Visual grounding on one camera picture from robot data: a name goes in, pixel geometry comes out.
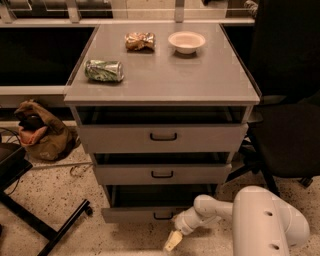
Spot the crumpled gold snack bag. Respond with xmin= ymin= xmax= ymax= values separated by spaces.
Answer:
xmin=125 ymin=32 xmax=156 ymax=51

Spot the white paper bowl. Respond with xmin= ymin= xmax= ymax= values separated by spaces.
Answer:
xmin=168 ymin=31 xmax=206 ymax=54

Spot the black chair base left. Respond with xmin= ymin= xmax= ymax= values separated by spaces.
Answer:
xmin=0 ymin=133 xmax=94 ymax=256

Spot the grey top drawer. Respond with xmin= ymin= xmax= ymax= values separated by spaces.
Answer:
xmin=75 ymin=106 xmax=247 ymax=153

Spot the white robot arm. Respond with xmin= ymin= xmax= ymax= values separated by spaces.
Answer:
xmin=164 ymin=186 xmax=310 ymax=256

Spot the brown canvas bag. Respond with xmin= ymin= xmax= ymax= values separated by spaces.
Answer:
xmin=14 ymin=100 xmax=75 ymax=161

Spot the grey bottom drawer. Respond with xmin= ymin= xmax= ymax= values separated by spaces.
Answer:
xmin=102 ymin=184 xmax=217 ymax=223

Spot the black office chair right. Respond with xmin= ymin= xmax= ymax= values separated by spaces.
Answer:
xmin=228 ymin=0 xmax=320 ymax=193

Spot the grey middle drawer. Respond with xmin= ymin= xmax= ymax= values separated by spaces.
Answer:
xmin=94 ymin=152 xmax=231 ymax=185

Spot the grey drawer cabinet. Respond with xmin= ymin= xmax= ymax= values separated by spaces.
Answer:
xmin=63 ymin=22 xmax=262 ymax=198

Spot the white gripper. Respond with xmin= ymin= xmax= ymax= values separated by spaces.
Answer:
xmin=164 ymin=208 xmax=202 ymax=252

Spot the grey drawer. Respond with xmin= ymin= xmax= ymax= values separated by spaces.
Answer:
xmin=94 ymin=152 xmax=231 ymax=185
xmin=75 ymin=106 xmax=247 ymax=153
xmin=102 ymin=184 xmax=217 ymax=223

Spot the green crushed soda can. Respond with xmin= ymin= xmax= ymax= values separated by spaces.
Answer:
xmin=84 ymin=60 xmax=124 ymax=82

